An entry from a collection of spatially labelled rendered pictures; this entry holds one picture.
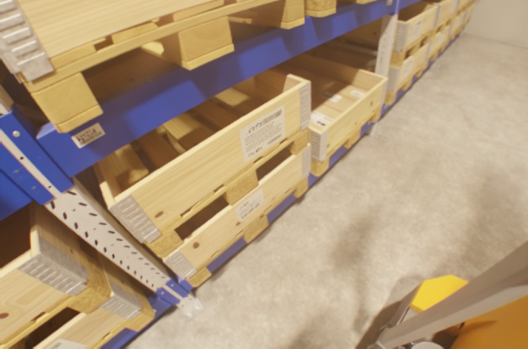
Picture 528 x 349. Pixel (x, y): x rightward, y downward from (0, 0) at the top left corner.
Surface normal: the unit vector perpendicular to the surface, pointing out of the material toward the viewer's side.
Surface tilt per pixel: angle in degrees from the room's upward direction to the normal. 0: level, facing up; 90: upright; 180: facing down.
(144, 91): 90
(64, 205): 90
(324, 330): 0
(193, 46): 90
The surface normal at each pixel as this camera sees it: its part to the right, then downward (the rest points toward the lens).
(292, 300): -0.11, -0.75
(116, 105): 0.68, 0.42
